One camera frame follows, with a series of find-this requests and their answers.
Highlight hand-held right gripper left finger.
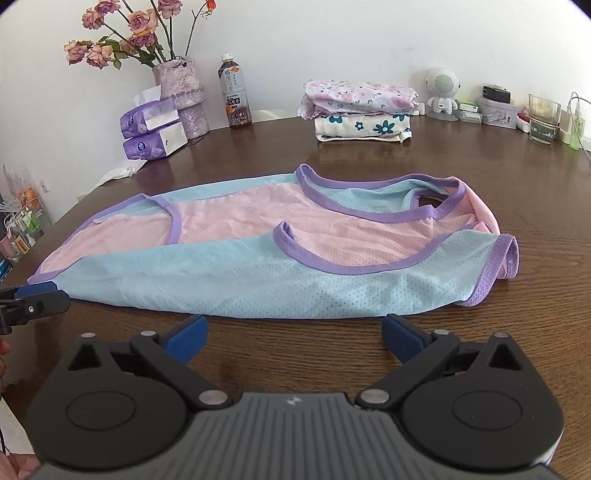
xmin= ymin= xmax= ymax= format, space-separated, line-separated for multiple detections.
xmin=67 ymin=315 xmax=232 ymax=410

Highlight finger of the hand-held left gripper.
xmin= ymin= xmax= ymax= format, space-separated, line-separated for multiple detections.
xmin=0 ymin=290 xmax=71 ymax=335
xmin=0 ymin=282 xmax=59 ymax=300

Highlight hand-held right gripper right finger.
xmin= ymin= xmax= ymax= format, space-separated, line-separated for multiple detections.
xmin=355 ymin=314 xmax=525 ymax=410

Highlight pink blue mesh garment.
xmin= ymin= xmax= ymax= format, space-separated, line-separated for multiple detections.
xmin=27 ymin=162 xmax=520 ymax=320

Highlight crumpled white tissue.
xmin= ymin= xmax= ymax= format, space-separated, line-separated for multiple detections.
xmin=95 ymin=164 xmax=142 ymax=188

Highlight purple tissue pack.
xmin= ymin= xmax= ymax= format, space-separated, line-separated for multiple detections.
xmin=122 ymin=127 xmax=188 ymax=162
xmin=120 ymin=87 xmax=181 ymax=139

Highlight folded white teal-flower cloth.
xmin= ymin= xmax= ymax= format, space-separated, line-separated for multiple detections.
xmin=315 ymin=113 xmax=413 ymax=143

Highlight white container with black box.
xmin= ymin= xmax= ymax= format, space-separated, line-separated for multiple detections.
xmin=477 ymin=97 xmax=519 ymax=130

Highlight folded pink floral cloth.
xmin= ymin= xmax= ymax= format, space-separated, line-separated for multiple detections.
xmin=298 ymin=79 xmax=420 ymax=122

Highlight purple textured vase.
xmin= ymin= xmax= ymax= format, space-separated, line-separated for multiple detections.
xmin=152 ymin=56 xmax=211 ymax=140

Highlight brown tea bottle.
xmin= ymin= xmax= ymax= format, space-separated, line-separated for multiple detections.
xmin=218 ymin=54 xmax=254 ymax=130

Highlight white robot-shaped speaker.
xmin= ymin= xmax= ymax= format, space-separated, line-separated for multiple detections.
xmin=425 ymin=68 xmax=459 ymax=122

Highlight clear glass cup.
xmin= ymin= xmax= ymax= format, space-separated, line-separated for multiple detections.
xmin=527 ymin=93 xmax=562 ymax=150

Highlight small black device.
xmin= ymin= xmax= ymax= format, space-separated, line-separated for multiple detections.
xmin=482 ymin=85 xmax=513 ymax=104

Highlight green spray bottle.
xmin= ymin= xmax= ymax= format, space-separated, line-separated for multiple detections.
xmin=569 ymin=91 xmax=584 ymax=151

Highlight dried pink roses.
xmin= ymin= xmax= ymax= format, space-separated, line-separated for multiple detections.
xmin=64 ymin=0 xmax=218 ymax=71

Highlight wire rack with small goods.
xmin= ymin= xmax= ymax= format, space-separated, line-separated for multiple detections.
xmin=0 ymin=164 xmax=52 ymax=265

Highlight white cable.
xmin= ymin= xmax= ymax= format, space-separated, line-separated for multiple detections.
xmin=570 ymin=91 xmax=591 ymax=163

